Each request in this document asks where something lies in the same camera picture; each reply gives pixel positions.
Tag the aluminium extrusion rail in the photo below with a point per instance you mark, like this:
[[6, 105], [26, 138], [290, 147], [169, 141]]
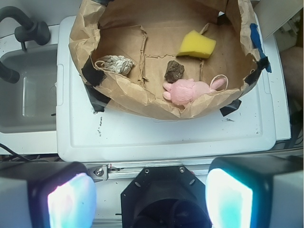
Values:
[[103, 172]]

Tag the grey sink basin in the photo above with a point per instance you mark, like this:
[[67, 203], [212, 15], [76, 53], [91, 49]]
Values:
[[30, 104]]

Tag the blue tape strip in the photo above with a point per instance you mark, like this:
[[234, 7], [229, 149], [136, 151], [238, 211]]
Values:
[[256, 41]]

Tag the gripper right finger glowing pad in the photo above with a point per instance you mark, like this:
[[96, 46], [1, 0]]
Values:
[[264, 191]]

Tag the black faucet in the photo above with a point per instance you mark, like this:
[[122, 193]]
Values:
[[29, 29]]

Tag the crumpled grey paper towel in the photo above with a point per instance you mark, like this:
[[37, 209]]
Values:
[[116, 64]]

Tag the yellow sponge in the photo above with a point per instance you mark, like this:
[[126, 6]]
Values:
[[197, 45]]

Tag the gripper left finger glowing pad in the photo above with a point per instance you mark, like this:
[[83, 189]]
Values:
[[46, 195]]

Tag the brown paper bag tray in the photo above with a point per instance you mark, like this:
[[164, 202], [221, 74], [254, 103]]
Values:
[[150, 33]]

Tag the dark brown rock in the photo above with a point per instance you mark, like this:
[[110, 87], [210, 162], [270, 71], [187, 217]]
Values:
[[174, 71]]

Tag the pink plush bunny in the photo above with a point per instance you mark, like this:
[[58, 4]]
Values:
[[184, 91]]

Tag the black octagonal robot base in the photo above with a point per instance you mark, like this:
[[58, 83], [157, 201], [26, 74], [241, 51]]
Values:
[[165, 197]]

